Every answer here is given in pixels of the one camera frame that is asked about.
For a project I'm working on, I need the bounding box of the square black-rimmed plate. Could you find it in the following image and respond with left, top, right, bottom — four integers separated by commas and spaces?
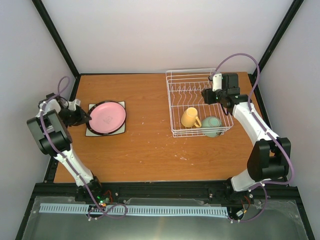
84, 100, 127, 137

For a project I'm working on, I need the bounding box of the white wire dish rack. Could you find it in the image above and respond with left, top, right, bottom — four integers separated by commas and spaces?
165, 68, 234, 138

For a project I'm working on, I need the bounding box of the pink round plate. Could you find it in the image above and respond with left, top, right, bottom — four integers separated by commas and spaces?
89, 102, 126, 134

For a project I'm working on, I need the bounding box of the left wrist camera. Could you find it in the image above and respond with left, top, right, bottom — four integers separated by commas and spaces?
67, 99, 81, 112

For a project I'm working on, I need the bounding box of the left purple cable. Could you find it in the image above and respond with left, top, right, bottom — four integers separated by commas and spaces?
39, 76, 128, 222

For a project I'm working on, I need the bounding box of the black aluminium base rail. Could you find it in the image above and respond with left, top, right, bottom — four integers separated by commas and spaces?
32, 181, 300, 208

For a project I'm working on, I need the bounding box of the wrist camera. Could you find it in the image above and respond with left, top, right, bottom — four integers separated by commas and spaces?
67, 99, 81, 112
208, 73, 223, 92

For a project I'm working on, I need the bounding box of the yellow mug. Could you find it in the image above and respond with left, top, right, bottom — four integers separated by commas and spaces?
180, 107, 202, 128

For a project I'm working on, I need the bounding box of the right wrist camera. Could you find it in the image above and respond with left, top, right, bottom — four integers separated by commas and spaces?
208, 73, 223, 92

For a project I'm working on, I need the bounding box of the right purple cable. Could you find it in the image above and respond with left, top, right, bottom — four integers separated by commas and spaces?
211, 52, 294, 224

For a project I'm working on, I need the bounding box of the purple cable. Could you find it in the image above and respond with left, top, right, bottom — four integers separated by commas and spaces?
211, 52, 294, 224
39, 76, 128, 222

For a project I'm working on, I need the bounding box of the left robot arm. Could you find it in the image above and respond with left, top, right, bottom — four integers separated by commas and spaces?
26, 93, 104, 202

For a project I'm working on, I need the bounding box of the green ceramic bowl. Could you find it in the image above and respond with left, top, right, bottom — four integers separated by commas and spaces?
201, 116, 222, 138

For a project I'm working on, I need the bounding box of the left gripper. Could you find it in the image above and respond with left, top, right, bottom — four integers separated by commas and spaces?
58, 106, 92, 127

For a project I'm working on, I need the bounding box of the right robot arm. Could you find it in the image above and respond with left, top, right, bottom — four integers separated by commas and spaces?
201, 73, 294, 200

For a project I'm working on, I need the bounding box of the blue slotted cable duct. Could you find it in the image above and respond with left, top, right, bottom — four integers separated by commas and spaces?
38, 203, 228, 218

